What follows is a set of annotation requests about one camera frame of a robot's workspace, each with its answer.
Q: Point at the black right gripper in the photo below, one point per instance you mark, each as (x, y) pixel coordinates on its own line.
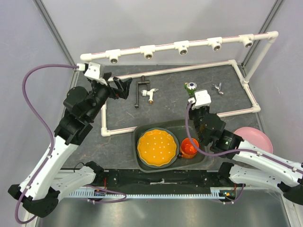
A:
(191, 111)

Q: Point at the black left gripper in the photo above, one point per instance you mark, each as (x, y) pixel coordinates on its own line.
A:
(123, 85)

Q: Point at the green plastic water faucet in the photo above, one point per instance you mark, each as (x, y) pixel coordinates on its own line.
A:
(190, 87)

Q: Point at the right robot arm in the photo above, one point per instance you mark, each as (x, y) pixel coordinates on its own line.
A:
(275, 172)

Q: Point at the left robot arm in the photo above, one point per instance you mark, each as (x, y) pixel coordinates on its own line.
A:
(39, 194)

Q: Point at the dark bronze faucet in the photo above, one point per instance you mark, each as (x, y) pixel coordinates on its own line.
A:
(143, 82)

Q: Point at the white plastic faucet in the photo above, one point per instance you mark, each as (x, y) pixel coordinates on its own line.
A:
(149, 93)

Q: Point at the chrome metal faucet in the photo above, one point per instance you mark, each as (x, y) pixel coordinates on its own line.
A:
(218, 88)

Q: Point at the grey plate under yellow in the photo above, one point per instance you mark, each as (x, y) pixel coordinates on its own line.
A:
(175, 151)

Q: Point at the orange mug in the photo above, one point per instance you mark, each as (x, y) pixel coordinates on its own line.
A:
(187, 150)

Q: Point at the yellow dotted plate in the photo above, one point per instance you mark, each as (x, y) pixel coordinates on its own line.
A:
(157, 147)

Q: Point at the pink plate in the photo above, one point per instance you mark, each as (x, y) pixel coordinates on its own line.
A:
(256, 138)

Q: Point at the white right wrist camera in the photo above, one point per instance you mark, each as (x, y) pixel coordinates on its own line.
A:
(200, 99)

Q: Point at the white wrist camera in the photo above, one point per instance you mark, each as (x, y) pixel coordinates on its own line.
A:
(92, 71)
(200, 99)

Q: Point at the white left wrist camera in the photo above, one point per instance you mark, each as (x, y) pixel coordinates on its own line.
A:
(92, 71)

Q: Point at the light blue cable duct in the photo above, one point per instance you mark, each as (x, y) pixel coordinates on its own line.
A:
(90, 193)

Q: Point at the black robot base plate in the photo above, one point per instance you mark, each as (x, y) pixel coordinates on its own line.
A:
(114, 178)

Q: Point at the aluminium frame post left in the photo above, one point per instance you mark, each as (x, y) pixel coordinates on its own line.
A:
(54, 31)

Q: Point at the aluminium frame post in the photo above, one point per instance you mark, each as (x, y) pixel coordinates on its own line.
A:
(266, 24)
(54, 31)

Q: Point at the aluminium frame post right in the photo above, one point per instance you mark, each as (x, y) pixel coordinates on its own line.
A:
(266, 24)

